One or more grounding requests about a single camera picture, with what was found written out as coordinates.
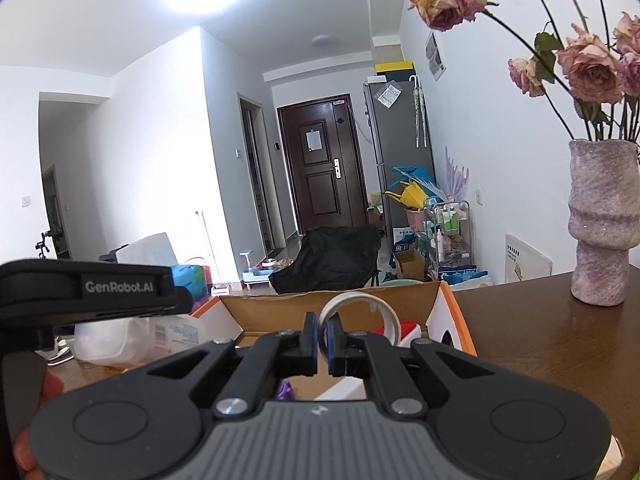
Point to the red cardboard box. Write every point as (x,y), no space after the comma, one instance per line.
(280,310)

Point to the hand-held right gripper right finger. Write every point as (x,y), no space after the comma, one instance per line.
(334,345)

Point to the white wet wipes pack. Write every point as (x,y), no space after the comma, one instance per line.
(175,332)

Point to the blue tissue pack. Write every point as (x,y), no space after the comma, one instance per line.
(190,280)

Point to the clear bag on refrigerator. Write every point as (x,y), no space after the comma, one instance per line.
(389,95)

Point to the interior door frame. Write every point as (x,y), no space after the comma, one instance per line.
(255,175)

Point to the wall electrical panel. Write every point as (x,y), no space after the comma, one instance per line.
(435,57)

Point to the hanging white umbrellas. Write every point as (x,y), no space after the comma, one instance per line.
(419,110)

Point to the pink stone vase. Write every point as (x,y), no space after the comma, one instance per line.
(600,235)

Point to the blue and white printed bag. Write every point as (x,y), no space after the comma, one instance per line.
(465,277)

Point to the brown floor cardboard box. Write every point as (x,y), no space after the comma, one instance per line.
(410,265)

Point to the black tripod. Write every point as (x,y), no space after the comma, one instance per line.
(47,245)

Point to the pale blue pet bowl stand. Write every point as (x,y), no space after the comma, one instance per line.
(255,275)

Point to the grey sneakers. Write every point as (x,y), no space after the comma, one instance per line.
(62,354)

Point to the white mop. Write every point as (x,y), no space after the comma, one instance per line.
(201,240)

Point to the yellow and black box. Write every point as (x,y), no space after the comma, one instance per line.
(395,67)

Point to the translucent plastic container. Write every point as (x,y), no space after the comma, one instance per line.
(110,342)

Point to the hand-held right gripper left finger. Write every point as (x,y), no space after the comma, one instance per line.
(310,345)

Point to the pink bucket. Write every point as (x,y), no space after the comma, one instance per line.
(415,219)

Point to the purple wall decoration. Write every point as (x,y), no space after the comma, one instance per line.
(456,177)

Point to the white appliance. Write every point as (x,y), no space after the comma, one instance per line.
(150,250)

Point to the black folding chair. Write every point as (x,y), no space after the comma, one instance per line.
(325,260)

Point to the purple bottle cap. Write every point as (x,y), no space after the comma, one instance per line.
(286,390)

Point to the white and blue tissue package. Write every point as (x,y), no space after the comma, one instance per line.
(404,241)

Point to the grey refrigerator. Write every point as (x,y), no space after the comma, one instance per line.
(395,140)

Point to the dark brown door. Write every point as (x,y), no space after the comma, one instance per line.
(320,185)

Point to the white leaning board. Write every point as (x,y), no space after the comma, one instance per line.
(527,260)

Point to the ceiling lamp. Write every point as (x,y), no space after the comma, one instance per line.
(323,40)

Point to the person's left hand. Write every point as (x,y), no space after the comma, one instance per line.
(52,390)

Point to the green basin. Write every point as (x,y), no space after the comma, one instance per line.
(405,283)

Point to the white tape roll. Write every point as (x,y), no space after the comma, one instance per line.
(392,325)

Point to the white wall socket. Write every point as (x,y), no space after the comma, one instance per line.
(479,197)

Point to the yellow watering can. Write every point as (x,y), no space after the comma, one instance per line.
(410,197)

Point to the bouquet of dried pink roses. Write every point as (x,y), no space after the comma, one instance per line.
(445,2)

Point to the metal rolling cart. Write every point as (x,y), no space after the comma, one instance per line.
(450,240)

